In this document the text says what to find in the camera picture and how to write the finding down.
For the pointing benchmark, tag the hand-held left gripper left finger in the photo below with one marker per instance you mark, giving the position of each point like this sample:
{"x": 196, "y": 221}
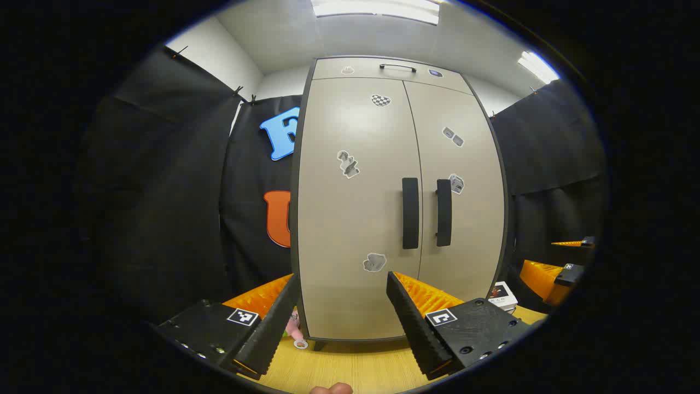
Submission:
{"x": 270, "y": 334}

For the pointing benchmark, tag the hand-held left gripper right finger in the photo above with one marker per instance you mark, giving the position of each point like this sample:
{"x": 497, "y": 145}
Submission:
{"x": 418, "y": 334}

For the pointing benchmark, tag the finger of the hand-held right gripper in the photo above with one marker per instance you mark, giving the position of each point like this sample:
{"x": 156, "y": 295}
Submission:
{"x": 588, "y": 242}
{"x": 569, "y": 275}

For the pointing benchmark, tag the beige cabinet door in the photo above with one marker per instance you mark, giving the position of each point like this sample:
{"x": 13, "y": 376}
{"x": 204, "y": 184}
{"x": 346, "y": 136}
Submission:
{"x": 350, "y": 219}
{"x": 470, "y": 230}

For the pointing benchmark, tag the beige double-door shoe cabinet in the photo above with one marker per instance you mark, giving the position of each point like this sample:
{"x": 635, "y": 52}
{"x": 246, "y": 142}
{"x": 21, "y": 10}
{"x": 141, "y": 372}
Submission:
{"x": 361, "y": 68}

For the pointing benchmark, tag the small green pink toy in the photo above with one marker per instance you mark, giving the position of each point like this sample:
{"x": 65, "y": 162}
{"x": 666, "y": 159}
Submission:
{"x": 292, "y": 327}

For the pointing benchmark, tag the small white picture box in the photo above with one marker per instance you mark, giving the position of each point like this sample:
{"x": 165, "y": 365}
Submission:
{"x": 503, "y": 295}

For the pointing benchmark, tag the black backdrop cloth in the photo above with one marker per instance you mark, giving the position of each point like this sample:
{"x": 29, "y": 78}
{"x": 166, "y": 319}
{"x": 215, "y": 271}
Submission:
{"x": 164, "y": 191}
{"x": 547, "y": 153}

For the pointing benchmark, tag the small ceiling light panel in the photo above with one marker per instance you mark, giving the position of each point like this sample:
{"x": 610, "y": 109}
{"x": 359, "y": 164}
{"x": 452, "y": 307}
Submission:
{"x": 538, "y": 67}

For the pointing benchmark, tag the long ceiling light panel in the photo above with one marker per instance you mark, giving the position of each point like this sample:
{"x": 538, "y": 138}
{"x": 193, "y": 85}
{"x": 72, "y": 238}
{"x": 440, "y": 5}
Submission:
{"x": 377, "y": 11}

